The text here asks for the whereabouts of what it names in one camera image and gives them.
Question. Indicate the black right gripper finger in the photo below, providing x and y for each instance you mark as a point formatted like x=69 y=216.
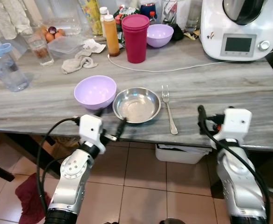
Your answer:
x=201 y=113

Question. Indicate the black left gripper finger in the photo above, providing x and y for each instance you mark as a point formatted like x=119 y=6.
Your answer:
x=121 y=128
x=99 y=112

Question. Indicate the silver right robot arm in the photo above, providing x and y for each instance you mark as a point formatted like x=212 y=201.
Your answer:
x=236 y=182

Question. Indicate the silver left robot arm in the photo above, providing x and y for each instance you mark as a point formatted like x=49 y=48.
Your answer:
x=76 y=172

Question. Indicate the lilac plastic bowl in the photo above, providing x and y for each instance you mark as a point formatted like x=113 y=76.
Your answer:
x=94 y=91
x=160 y=35

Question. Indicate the stainless steel bowl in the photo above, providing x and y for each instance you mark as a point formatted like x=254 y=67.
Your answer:
x=136 y=105

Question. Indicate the silver metal fork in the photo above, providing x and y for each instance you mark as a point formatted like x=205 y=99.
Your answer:
x=170 y=114

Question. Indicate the white plastic bin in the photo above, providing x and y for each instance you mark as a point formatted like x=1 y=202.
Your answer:
x=180 y=154

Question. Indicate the beige crumpled cloth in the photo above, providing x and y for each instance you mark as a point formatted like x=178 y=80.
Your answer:
x=78 y=63

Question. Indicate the white crumpled napkin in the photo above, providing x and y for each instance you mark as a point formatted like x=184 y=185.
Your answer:
x=94 y=45

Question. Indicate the orange juice bottle white cap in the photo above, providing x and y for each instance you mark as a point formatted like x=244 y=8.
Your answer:
x=111 y=39

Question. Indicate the clear plastic food box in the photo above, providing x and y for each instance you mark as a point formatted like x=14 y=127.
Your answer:
x=65 y=46

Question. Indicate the magenta plastic lidded container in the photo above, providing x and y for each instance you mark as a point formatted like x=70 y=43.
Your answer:
x=135 y=39

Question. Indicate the clear drinking glass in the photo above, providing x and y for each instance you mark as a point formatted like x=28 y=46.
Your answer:
x=40 y=50

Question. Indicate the brown egg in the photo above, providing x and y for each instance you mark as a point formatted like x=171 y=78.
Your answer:
x=59 y=33
x=50 y=37

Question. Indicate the white kitchen food processor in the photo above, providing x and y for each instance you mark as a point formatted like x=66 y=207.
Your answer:
x=241 y=28

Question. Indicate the yellow patterned bottle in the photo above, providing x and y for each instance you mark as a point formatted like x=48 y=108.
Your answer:
x=92 y=16

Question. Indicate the small white capped bottle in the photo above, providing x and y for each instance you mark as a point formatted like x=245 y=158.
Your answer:
x=103 y=13

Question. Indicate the clear bottle blue lid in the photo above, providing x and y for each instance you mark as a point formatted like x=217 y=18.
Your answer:
x=7 y=70

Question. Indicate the dark red floor cloth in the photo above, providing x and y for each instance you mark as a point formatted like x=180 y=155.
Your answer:
x=29 y=200

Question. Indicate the colourful snack packet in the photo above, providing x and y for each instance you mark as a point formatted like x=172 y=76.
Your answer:
x=125 y=10

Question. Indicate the grey robot foot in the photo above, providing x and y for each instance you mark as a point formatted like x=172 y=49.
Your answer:
x=172 y=221

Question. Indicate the dark blue cup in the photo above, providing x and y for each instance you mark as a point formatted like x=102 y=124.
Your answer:
x=148 y=10

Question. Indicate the cream patterned hanging cloth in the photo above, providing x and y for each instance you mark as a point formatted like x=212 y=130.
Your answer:
x=6 y=16

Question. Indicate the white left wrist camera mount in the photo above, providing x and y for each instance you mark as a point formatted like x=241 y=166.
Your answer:
x=90 y=127

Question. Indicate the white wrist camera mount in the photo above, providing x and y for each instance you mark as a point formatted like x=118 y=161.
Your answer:
x=90 y=127
x=237 y=122

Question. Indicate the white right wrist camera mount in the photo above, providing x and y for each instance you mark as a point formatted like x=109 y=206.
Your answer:
x=237 y=122

